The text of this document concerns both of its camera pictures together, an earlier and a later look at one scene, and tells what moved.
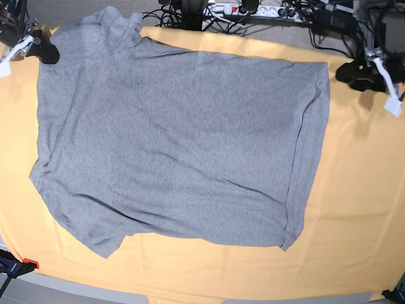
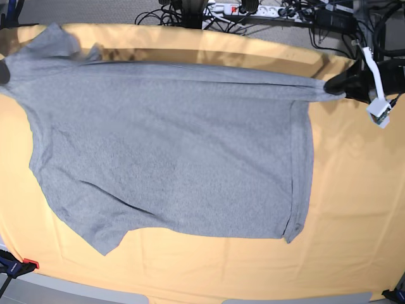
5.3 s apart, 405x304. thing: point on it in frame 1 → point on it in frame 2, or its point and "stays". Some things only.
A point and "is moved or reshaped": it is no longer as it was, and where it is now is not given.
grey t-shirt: (137, 137) is moved or reshaped
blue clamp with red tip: (12, 266) stays
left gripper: (42, 47) → (4, 72)
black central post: (192, 14) stays
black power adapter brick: (327, 21) stays
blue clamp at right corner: (398, 294) stays
